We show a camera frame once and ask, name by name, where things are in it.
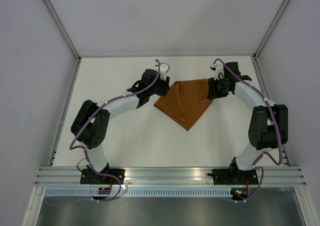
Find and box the white slotted cable duct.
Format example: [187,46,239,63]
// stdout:
[45,187,232,198]

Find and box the aluminium side rail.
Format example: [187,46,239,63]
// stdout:
[251,57,288,166]
[47,58,82,167]

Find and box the right aluminium frame post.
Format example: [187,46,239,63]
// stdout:
[252,0,292,60]

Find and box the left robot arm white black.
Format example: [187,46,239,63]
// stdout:
[69,64,170,184]

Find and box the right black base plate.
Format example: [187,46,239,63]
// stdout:
[207,169,259,186]

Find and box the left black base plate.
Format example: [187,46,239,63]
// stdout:
[80,168,125,185]

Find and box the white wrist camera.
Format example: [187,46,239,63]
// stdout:
[210,64,224,80]
[155,59,171,81]

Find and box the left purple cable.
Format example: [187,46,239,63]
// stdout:
[44,58,161,207]

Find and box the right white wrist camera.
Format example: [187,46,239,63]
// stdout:
[210,64,224,80]

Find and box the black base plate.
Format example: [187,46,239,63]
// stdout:
[207,169,259,186]
[80,168,125,185]

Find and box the orange cloth napkin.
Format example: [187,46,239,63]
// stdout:
[154,79,212,131]

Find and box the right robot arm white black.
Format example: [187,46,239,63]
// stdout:
[207,58,289,184]

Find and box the left aluminium side rail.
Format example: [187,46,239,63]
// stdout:
[47,58,82,167]

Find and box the rear aluminium frame bar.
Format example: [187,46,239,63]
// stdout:
[80,53,255,59]

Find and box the aluminium frame post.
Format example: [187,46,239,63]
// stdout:
[41,0,81,62]
[252,0,292,60]

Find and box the left aluminium frame post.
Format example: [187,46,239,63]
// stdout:
[41,0,81,62]

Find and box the aluminium mounting rail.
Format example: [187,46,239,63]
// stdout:
[34,166,307,188]

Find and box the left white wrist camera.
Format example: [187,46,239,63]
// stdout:
[155,59,171,81]

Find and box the right aluminium side rail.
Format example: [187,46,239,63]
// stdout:
[251,57,288,166]

